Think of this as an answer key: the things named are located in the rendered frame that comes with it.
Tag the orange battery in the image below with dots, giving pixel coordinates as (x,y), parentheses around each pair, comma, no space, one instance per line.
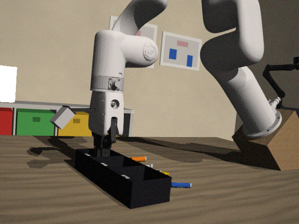
(139,159)

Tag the blue cylinder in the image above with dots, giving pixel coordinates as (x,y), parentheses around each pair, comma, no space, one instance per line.
(181,185)

